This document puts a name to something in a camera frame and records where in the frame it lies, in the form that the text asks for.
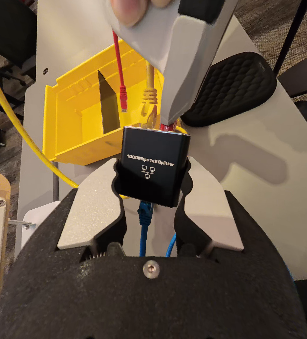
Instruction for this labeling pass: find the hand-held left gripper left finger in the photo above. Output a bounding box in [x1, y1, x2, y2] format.
[56, 158, 128, 255]

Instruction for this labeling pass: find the yellow plastic bin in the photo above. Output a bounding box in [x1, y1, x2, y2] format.
[42, 39, 182, 166]

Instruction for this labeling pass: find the yellow ethernet cable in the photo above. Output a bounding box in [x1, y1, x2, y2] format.
[0, 49, 188, 200]

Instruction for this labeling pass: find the red ethernet cable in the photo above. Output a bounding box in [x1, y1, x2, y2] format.
[112, 30, 179, 132]

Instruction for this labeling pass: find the black wrist rest pad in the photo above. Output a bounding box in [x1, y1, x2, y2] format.
[181, 52, 277, 127]

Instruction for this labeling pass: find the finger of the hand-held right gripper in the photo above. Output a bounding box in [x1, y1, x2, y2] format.
[160, 0, 240, 125]

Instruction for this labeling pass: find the black office chair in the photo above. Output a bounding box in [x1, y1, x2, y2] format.
[0, 0, 37, 82]

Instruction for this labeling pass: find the blue ethernet cable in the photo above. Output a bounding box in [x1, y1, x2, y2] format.
[138, 200, 177, 257]

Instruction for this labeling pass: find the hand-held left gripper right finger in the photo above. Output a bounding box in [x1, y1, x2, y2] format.
[174, 156, 245, 257]

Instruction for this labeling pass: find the person's right hand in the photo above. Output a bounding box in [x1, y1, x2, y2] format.
[110, 0, 179, 26]

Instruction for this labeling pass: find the white sign stand base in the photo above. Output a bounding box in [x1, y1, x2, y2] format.
[21, 200, 62, 249]

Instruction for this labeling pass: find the black ethernet splitter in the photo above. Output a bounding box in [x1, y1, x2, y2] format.
[119, 126, 191, 208]

